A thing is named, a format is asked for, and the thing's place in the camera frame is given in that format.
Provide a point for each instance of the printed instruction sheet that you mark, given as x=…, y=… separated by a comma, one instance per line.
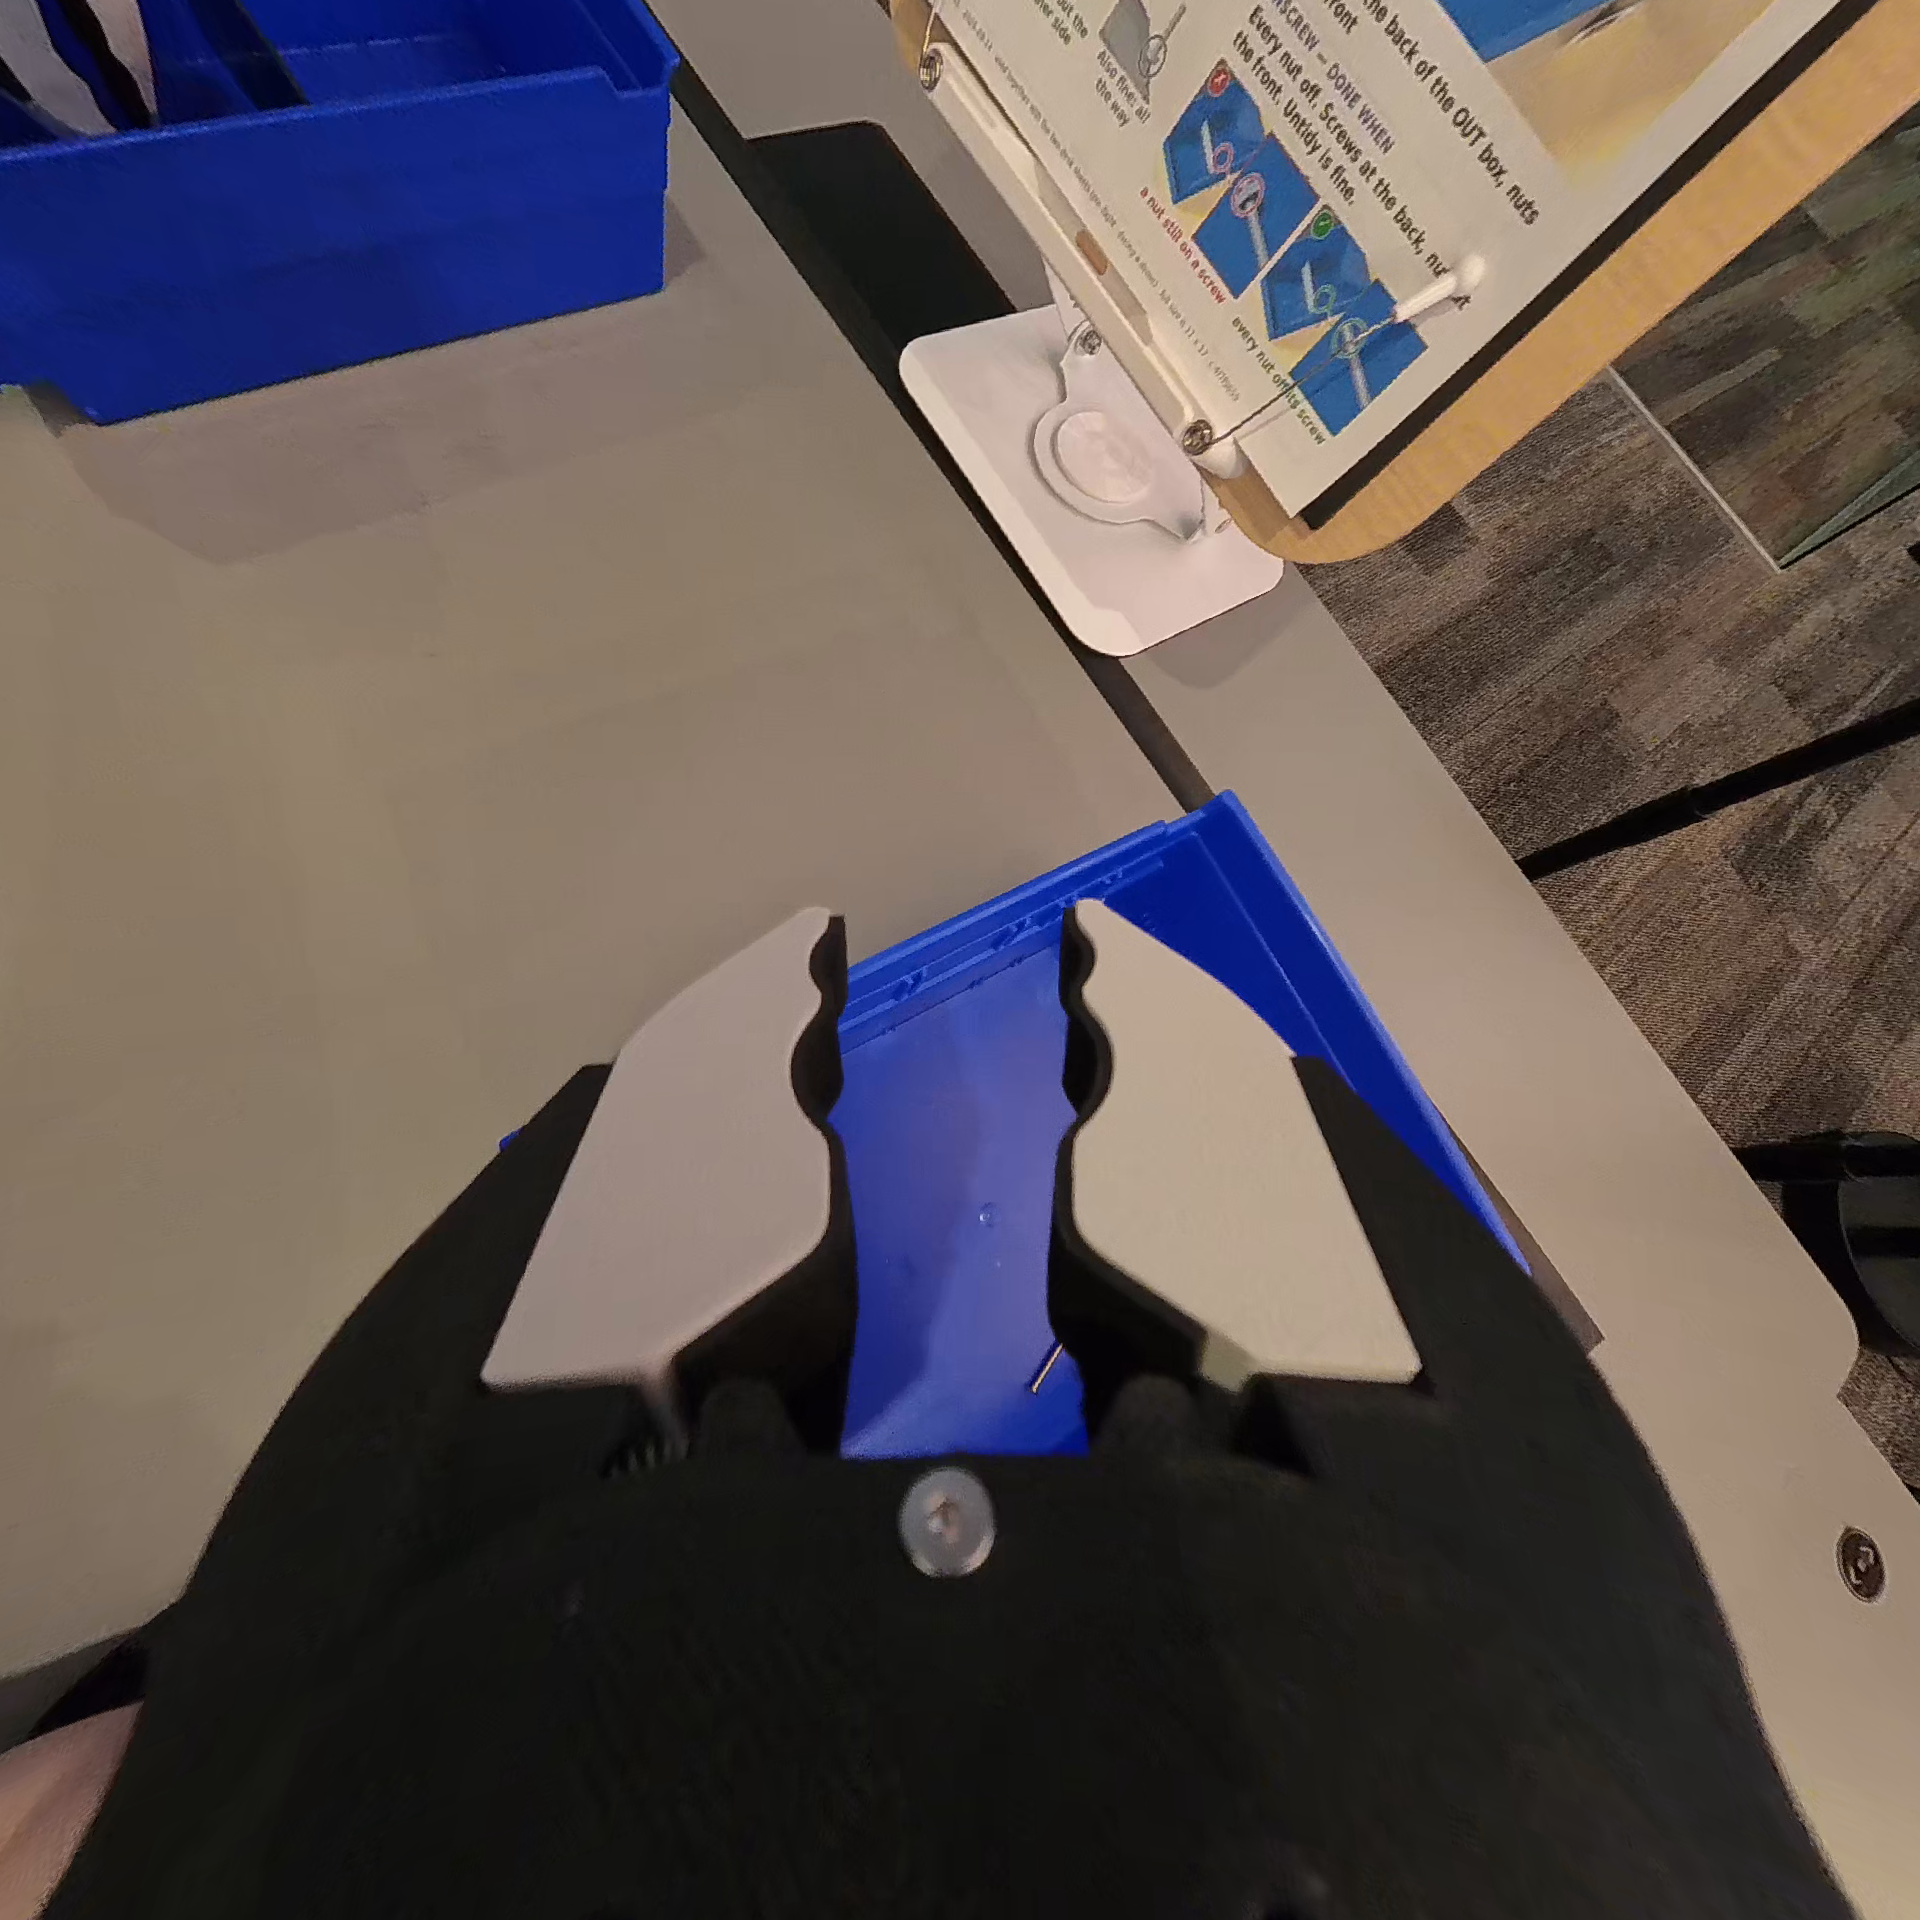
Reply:
x=1347, y=180

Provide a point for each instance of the long metal bolt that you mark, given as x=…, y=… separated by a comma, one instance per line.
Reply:
x=1048, y=1372

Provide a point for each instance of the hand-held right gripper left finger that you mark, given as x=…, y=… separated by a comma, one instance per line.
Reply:
x=690, y=1185

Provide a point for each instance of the plain blue bin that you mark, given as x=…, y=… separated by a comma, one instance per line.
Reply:
x=945, y=1202

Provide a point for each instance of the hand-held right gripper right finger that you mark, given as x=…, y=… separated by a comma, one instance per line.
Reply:
x=1216, y=1185

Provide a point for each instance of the blue bin with divider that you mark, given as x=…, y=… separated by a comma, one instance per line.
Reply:
x=373, y=270

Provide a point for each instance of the person's left forearm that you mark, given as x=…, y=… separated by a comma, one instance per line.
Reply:
x=60, y=1832

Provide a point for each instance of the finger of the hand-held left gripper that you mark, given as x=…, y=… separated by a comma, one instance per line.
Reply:
x=38, y=83
x=129, y=66

